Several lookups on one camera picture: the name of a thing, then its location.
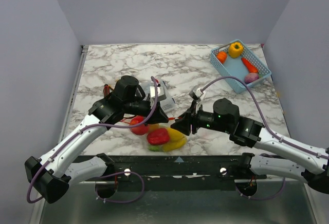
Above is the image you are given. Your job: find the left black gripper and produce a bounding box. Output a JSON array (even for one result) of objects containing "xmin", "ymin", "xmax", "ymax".
[{"xmin": 124, "ymin": 98, "xmax": 170, "ymax": 127}]

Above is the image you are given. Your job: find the yellow toy lemon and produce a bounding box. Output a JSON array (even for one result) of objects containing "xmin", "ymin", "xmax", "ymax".
[{"xmin": 166, "ymin": 127, "xmax": 185, "ymax": 142}]

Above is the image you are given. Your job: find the red toy bell pepper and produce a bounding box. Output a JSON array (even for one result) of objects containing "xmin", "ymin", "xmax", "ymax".
[{"xmin": 147, "ymin": 128, "xmax": 169, "ymax": 145}]

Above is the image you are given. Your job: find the clear zip top bag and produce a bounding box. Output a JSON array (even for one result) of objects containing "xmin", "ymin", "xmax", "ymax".
[{"xmin": 130, "ymin": 124, "xmax": 187, "ymax": 152}]

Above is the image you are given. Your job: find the red toy apple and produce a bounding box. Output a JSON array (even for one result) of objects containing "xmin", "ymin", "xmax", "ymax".
[{"xmin": 130, "ymin": 116, "xmax": 149, "ymax": 136}]

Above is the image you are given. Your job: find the yellow toy corn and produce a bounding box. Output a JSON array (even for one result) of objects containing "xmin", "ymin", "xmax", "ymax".
[{"xmin": 161, "ymin": 137, "xmax": 187, "ymax": 152}]

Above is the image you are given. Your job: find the blue plastic basket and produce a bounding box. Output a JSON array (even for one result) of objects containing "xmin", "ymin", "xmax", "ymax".
[{"xmin": 210, "ymin": 39, "xmax": 272, "ymax": 94}]

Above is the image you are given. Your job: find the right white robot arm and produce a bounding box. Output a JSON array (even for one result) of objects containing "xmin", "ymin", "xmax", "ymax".
[{"xmin": 171, "ymin": 98, "xmax": 328, "ymax": 194}]

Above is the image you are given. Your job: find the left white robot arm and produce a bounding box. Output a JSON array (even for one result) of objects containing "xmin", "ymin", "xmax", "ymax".
[{"xmin": 24, "ymin": 76, "xmax": 169, "ymax": 203}]

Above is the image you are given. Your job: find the red black utility knife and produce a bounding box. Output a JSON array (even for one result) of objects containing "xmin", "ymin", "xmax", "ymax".
[{"xmin": 103, "ymin": 84, "xmax": 112, "ymax": 98}]

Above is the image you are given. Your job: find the orange toy pumpkin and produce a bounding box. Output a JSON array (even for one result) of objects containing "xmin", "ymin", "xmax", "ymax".
[{"xmin": 216, "ymin": 51, "xmax": 227, "ymax": 64}]

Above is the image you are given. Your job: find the pink toy onion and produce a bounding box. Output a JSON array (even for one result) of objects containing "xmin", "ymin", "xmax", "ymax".
[{"xmin": 244, "ymin": 72, "xmax": 260, "ymax": 84}]

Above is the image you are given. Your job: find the yellow toy bell pepper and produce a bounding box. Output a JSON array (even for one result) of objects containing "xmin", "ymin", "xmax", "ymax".
[{"xmin": 228, "ymin": 42, "xmax": 244, "ymax": 59}]

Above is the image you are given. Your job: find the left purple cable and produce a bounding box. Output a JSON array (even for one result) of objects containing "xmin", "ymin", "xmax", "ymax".
[{"xmin": 27, "ymin": 76, "xmax": 159, "ymax": 203}]

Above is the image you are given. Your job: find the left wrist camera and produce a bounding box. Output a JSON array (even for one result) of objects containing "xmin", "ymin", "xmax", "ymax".
[{"xmin": 149, "ymin": 86, "xmax": 167, "ymax": 105}]

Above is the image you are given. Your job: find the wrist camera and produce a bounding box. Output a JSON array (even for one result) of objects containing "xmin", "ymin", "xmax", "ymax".
[
  {"xmin": 189, "ymin": 87, "xmax": 206, "ymax": 113},
  {"xmin": 149, "ymin": 86, "xmax": 167, "ymax": 105}
]

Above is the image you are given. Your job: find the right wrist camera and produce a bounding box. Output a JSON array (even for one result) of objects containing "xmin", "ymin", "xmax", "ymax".
[{"xmin": 189, "ymin": 87, "xmax": 206, "ymax": 113}]

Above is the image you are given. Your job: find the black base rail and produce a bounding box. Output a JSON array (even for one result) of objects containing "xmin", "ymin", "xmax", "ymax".
[{"xmin": 96, "ymin": 153, "xmax": 266, "ymax": 191}]

